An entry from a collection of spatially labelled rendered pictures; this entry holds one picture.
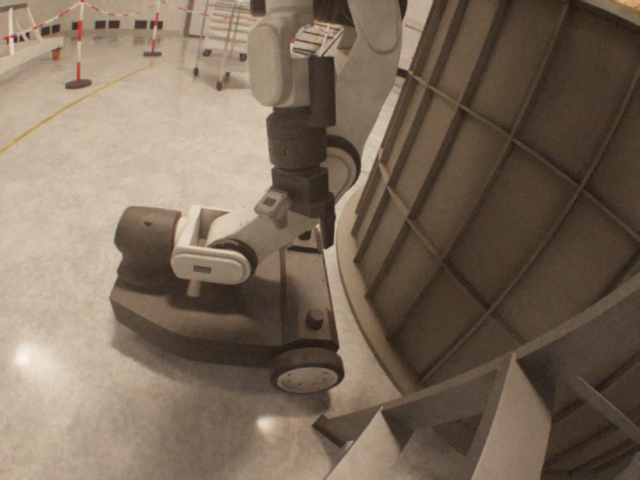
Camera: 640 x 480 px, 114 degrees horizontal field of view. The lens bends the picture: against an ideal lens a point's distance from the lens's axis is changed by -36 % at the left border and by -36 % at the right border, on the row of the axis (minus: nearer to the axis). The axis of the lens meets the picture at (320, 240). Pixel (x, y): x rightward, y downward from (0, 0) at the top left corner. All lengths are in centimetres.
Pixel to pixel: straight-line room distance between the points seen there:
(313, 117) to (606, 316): 43
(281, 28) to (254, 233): 50
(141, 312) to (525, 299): 95
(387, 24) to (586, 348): 56
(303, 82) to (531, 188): 54
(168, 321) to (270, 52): 66
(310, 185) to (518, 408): 40
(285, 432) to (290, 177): 67
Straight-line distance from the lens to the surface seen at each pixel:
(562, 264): 77
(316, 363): 79
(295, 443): 91
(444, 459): 108
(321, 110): 42
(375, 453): 63
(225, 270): 80
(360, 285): 125
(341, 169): 63
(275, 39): 41
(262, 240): 78
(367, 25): 58
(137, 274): 92
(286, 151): 45
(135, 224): 85
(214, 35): 535
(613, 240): 75
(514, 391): 41
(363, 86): 63
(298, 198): 48
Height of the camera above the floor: 86
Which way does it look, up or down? 37 degrees down
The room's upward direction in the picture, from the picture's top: 19 degrees clockwise
